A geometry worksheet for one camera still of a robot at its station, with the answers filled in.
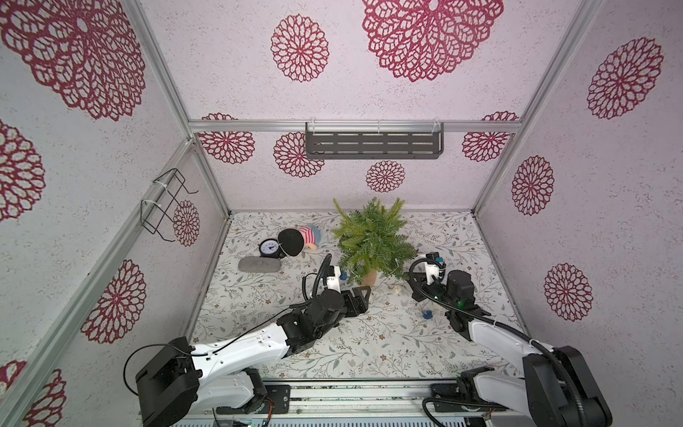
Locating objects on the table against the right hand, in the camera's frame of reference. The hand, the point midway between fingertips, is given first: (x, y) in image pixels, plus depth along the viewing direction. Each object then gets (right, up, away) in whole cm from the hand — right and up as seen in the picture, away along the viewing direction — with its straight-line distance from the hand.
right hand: (405, 272), depth 85 cm
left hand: (-14, -5, -8) cm, 17 cm away
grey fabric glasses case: (-52, +1, +13) cm, 53 cm away
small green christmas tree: (-12, +10, -12) cm, 20 cm away
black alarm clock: (-49, +7, +20) cm, 53 cm away
